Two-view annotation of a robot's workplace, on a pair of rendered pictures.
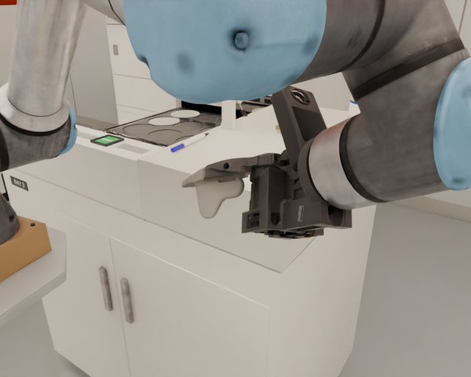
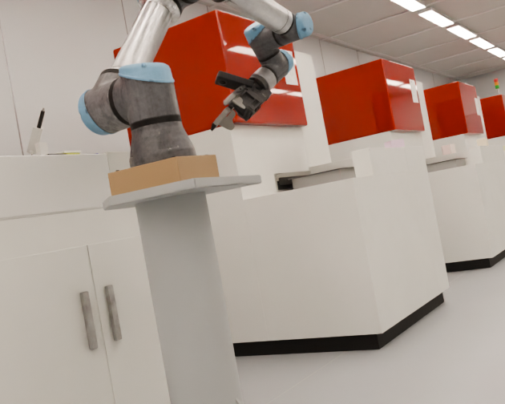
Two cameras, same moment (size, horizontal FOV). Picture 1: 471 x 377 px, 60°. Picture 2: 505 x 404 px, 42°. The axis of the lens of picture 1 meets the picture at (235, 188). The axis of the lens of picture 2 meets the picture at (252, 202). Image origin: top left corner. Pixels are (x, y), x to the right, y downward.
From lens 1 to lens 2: 2.11 m
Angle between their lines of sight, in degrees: 93
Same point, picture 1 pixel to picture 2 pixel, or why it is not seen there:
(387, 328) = not seen: outside the picture
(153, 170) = (119, 157)
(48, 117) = not seen: hidden behind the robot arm
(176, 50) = (309, 26)
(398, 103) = (280, 55)
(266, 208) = (258, 96)
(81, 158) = (53, 170)
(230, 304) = not seen: hidden behind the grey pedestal
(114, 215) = (89, 216)
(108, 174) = (82, 175)
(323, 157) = (268, 74)
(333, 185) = (272, 80)
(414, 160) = (285, 66)
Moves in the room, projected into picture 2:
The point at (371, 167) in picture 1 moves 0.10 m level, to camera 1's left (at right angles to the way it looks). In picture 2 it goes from (279, 71) to (281, 63)
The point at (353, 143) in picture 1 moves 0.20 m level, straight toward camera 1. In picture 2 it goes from (273, 67) to (336, 52)
